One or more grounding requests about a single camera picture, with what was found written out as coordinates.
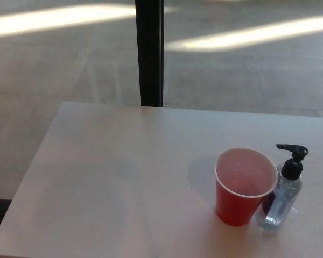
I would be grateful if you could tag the clear soap bottle black pump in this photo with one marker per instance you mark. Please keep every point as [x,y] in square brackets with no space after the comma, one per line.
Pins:
[281,199]

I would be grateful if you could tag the red plastic cup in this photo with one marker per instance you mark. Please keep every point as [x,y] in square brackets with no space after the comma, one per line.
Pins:
[232,203]

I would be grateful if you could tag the black window frame post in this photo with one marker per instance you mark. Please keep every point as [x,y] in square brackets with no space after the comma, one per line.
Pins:
[150,53]

